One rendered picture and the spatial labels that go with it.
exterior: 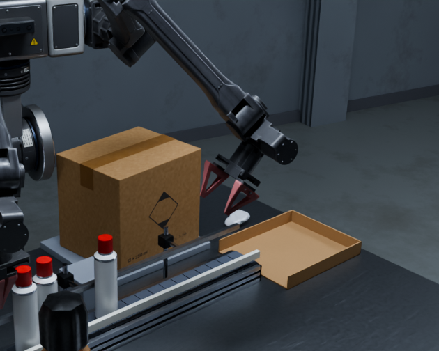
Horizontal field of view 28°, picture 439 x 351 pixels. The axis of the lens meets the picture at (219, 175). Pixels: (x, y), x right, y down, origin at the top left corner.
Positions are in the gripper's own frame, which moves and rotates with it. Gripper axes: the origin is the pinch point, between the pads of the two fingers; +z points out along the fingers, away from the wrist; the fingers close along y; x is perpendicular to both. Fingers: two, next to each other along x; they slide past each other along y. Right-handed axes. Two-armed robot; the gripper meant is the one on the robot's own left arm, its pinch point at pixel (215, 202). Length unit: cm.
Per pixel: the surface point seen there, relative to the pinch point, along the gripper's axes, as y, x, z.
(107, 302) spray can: -9.4, -1.4, 32.4
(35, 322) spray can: -5.1, -18.1, 41.5
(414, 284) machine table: 7, 67, -11
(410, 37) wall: -288, 321, -165
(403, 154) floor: -208, 292, -82
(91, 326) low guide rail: -5.5, -4.5, 37.8
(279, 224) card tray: -37, 58, -4
